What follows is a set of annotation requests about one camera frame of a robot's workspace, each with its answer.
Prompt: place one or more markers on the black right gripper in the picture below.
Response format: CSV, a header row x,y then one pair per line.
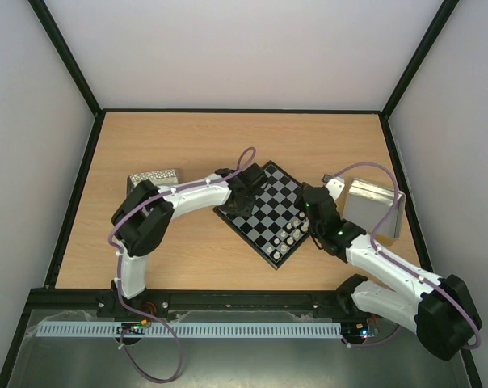
x,y
309,198

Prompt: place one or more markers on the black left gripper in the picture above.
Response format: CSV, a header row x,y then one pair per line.
x,y
246,212

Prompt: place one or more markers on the black white chess board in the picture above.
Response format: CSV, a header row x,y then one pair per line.
x,y
273,210

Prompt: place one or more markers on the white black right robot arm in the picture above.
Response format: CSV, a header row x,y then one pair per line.
x,y
439,310

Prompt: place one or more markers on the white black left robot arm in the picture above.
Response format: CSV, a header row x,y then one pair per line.
x,y
140,223

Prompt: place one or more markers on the metal tray of white pieces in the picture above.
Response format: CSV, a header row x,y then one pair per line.
x,y
366,204

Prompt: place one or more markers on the grey tray of black pieces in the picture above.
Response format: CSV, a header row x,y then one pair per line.
x,y
158,178

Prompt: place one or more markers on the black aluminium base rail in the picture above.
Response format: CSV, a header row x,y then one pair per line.
x,y
166,303

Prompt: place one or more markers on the light blue slotted cable duct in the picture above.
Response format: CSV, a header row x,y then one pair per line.
x,y
191,330

